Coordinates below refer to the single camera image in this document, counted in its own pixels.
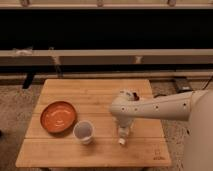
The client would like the white plastic bottle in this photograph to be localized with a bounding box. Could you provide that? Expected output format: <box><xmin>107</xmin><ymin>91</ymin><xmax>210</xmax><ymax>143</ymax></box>
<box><xmin>118</xmin><ymin>128</ymin><xmax>129</xmax><ymax>145</ymax></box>

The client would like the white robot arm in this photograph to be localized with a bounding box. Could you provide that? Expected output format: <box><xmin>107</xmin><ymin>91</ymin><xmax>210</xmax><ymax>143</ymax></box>
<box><xmin>109</xmin><ymin>90</ymin><xmax>213</xmax><ymax>171</ymax></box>

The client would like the wooden table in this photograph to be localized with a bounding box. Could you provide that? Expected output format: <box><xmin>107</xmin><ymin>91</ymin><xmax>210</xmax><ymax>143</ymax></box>
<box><xmin>16</xmin><ymin>79</ymin><xmax>171</xmax><ymax>169</ymax></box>

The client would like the dark red brown block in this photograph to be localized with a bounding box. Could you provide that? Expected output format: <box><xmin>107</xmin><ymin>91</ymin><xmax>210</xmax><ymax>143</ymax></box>
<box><xmin>133</xmin><ymin>92</ymin><xmax>140</xmax><ymax>101</ymax></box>

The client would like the clear plastic cup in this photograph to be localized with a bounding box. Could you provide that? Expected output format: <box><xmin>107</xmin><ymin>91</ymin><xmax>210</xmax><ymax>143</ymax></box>
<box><xmin>73</xmin><ymin>121</ymin><xmax>94</xmax><ymax>145</ymax></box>

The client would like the orange round plate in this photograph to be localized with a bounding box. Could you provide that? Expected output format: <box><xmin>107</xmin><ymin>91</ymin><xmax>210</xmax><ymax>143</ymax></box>
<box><xmin>40</xmin><ymin>101</ymin><xmax>77</xmax><ymax>134</ymax></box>

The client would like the black power adapter box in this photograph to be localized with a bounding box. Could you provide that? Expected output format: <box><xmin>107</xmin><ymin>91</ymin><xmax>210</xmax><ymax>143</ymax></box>
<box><xmin>174</xmin><ymin>77</ymin><xmax>192</xmax><ymax>93</ymax></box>

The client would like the black cable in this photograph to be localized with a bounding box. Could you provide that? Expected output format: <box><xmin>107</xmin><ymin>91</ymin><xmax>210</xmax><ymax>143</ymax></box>
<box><xmin>199</xmin><ymin>75</ymin><xmax>213</xmax><ymax>90</ymax></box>

